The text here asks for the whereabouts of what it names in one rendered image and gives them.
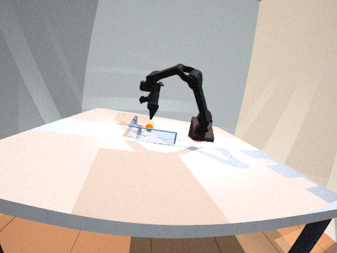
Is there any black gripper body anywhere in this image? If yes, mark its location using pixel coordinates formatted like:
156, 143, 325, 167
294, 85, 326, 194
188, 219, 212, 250
147, 92, 159, 109

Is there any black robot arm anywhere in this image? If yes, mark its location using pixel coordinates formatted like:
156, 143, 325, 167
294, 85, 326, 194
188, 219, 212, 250
139, 64, 212, 136

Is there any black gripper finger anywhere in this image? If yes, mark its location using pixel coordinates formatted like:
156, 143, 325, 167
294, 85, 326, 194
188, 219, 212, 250
147, 107, 158, 120

